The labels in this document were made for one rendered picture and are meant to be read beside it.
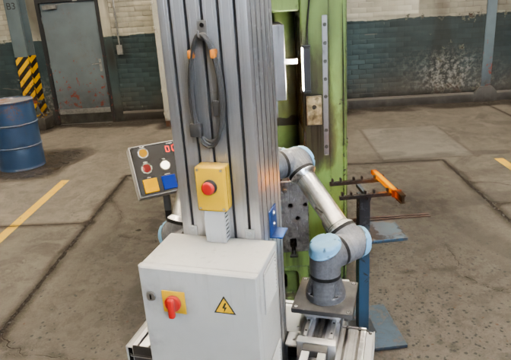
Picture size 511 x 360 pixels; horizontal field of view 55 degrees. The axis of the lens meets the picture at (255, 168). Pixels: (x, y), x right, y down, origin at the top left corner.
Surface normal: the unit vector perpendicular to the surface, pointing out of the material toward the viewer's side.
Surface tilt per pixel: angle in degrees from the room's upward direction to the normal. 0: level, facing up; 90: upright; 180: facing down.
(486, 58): 90
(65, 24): 90
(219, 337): 90
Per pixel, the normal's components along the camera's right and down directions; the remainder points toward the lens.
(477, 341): -0.06, -0.95
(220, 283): -0.28, 0.32
